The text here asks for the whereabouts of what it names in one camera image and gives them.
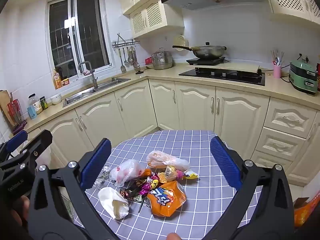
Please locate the glass jar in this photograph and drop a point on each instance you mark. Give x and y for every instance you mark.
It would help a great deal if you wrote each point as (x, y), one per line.
(36, 103)

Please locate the blue checked tablecloth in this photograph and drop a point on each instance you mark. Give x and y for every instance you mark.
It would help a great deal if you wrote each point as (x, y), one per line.
(200, 200)

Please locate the pink utensil holder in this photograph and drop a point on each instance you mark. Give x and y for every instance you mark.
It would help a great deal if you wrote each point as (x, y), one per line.
(277, 72)

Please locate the window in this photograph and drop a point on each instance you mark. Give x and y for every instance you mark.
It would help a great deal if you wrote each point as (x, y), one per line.
(87, 30)

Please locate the wrapped bread bun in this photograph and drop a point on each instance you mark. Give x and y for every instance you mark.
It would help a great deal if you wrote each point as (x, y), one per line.
(165, 161)

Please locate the orange bottle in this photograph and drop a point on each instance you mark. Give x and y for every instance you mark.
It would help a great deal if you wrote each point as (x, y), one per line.
(57, 80)

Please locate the steel ladle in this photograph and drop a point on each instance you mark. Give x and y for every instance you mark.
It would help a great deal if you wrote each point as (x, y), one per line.
(126, 60)

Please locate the red container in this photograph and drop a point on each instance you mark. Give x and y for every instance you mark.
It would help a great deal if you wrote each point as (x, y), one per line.
(149, 61)

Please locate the orange peel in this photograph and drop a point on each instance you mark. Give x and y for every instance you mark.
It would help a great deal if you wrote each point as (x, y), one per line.
(147, 173)

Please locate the steel wok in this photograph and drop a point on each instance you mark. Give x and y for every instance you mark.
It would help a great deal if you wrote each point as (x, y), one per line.
(207, 51)

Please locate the black gas stove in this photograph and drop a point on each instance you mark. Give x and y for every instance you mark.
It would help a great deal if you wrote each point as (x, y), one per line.
(225, 77)

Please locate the orange snack bag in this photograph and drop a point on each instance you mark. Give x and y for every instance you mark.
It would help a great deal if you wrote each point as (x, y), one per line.
(167, 200)

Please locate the cream lower kitchen cabinet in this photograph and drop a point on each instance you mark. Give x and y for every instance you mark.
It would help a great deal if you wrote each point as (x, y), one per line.
(195, 105)

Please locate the silver foil wrapper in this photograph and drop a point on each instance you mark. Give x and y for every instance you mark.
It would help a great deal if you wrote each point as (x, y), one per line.
(103, 173)

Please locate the white bowl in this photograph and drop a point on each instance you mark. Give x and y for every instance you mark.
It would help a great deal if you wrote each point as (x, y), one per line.
(56, 100)

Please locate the slotted steel spatula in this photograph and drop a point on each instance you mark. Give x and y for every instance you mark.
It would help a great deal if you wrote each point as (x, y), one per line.
(123, 67)

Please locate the steel stock pot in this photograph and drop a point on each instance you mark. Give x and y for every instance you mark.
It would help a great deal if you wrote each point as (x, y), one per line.
(162, 60)

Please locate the large cream drawer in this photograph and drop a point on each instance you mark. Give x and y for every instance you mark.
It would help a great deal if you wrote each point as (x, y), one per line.
(287, 118)

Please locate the yellow wrapper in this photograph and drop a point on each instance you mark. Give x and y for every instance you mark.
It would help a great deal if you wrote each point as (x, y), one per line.
(191, 175)

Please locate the wall utensil rack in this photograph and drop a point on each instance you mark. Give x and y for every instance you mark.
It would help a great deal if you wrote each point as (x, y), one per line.
(125, 42)

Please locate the round cream wall trivet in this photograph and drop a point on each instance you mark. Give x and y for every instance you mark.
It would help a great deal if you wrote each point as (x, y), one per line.
(179, 42)

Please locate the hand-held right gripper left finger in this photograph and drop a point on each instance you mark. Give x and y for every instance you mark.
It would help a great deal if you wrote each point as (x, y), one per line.
(96, 165)

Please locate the person's left hand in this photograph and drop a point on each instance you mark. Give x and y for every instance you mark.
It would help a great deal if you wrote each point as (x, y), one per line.
(21, 206)

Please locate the dark green bottle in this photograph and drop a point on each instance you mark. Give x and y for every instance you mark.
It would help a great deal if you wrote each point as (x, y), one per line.
(43, 103)

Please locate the steel sink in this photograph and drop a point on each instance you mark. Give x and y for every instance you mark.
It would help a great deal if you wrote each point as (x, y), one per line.
(100, 90)

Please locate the wooden cutting board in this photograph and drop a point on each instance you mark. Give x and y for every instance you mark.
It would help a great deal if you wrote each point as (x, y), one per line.
(5, 105)

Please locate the steel faucet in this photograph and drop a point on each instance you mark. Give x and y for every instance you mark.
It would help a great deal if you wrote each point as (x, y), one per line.
(93, 77)

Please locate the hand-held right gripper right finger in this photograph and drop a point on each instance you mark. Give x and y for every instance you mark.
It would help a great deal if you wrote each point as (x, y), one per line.
(225, 165)

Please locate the small cream drawer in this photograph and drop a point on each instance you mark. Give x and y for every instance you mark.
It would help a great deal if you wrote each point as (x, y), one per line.
(270, 162)

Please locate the medium cream drawer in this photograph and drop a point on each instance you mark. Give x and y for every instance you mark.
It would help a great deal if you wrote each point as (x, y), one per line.
(277, 145)

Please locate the red knife holder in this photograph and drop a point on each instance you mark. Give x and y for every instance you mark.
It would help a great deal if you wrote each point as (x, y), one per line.
(16, 115)

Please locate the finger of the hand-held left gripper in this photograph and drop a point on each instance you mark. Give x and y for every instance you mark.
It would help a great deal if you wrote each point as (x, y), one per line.
(40, 140)
(17, 140)

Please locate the white plastic bag red print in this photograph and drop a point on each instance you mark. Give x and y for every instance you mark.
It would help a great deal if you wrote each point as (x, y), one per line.
(125, 172)

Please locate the black snack packet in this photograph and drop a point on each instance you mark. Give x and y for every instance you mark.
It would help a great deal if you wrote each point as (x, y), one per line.
(130, 192)

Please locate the person's right hand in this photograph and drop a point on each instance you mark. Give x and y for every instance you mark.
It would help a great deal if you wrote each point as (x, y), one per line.
(173, 236)

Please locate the blue packet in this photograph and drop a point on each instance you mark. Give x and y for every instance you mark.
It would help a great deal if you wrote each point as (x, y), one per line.
(32, 112)

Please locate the purple candy wrapper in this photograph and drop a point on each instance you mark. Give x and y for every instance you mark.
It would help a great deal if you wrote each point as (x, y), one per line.
(147, 186)

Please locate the black induction cooker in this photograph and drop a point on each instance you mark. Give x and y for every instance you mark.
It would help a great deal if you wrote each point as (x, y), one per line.
(205, 61)

